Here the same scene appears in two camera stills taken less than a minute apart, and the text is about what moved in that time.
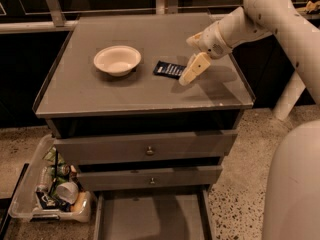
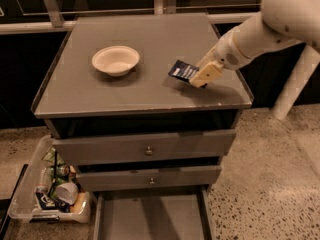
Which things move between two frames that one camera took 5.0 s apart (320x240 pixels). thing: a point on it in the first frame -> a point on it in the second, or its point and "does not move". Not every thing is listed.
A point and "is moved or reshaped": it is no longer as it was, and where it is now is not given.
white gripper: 212,40 -> 226,54
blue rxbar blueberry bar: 168,69 is moved or reshaped
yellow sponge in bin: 79,202 does not move
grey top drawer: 92,149 does not move
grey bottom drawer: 168,214 does not move
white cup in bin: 67,192 does not move
